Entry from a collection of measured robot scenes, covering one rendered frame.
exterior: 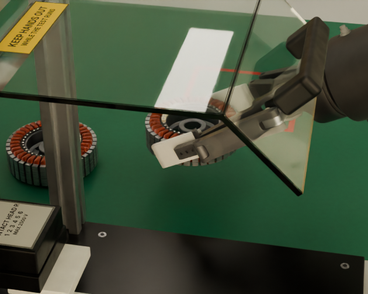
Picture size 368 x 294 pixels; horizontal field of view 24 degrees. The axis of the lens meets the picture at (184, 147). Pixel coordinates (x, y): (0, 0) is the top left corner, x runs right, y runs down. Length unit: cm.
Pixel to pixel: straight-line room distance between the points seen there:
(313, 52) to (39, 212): 26
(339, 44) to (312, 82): 25
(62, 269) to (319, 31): 29
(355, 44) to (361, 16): 65
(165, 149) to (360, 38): 26
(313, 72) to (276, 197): 41
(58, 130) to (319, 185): 35
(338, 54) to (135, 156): 34
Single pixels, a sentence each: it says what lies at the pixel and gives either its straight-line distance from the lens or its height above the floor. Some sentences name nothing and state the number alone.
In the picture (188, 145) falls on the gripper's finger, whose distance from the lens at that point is 92.
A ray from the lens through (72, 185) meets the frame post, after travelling 89.
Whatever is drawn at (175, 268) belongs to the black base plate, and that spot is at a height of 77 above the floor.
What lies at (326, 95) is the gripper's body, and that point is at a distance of 87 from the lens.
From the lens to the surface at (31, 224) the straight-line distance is 71.
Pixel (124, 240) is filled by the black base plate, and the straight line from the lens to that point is 92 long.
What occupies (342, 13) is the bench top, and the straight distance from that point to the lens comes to 151.
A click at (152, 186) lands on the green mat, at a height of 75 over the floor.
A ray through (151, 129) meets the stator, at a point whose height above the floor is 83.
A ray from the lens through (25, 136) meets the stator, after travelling 108.
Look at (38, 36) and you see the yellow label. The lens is 67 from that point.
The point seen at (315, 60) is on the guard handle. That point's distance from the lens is 64.
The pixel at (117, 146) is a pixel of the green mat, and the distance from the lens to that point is 111.
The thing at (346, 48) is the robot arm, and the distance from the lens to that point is 85.
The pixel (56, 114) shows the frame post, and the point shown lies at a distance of 86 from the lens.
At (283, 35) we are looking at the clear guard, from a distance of 72.
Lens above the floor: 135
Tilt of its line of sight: 33 degrees down
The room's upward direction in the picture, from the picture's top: straight up
